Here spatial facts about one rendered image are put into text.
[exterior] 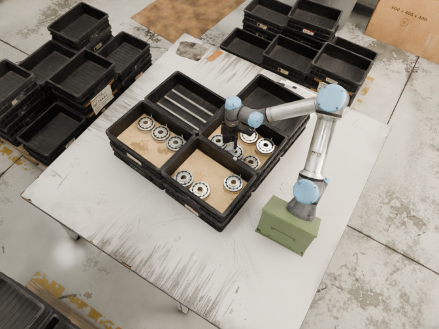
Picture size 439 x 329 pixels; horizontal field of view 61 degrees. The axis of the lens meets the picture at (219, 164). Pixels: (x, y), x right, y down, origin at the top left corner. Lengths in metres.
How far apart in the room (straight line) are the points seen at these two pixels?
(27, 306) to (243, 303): 1.12
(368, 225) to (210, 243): 1.43
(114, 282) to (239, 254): 1.04
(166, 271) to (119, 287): 0.80
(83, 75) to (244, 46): 1.42
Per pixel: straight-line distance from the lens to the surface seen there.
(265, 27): 3.53
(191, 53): 2.77
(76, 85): 2.99
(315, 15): 3.60
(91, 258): 2.79
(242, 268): 1.94
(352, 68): 3.21
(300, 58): 3.34
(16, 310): 2.31
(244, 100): 2.32
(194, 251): 1.96
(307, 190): 1.69
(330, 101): 1.65
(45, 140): 3.03
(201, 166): 2.02
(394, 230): 3.10
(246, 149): 2.10
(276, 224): 1.83
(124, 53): 3.32
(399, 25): 4.34
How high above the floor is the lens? 2.56
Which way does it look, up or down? 58 degrees down
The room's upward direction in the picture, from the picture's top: 4 degrees clockwise
